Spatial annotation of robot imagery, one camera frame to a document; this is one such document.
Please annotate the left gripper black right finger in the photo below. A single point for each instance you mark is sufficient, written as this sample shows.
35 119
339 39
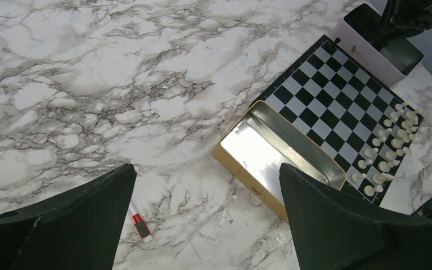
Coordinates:
335 230

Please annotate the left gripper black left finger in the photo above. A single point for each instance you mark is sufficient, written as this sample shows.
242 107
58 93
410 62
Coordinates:
77 229

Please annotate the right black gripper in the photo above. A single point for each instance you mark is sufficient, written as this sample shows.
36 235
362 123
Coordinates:
402 19

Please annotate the white box of black pieces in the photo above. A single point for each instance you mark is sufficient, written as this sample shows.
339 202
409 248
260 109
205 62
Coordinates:
389 64

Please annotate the white chess piece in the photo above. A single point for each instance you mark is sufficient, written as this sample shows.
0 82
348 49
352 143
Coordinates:
397 143
371 190
379 179
358 177
392 155
384 166

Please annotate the small red white marker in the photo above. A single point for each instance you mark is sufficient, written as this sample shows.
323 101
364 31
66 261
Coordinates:
140 224

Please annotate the black white chessboard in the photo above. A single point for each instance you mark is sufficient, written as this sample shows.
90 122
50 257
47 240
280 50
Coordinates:
340 106

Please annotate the gold metal tin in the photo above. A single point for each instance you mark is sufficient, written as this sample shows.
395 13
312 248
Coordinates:
260 141

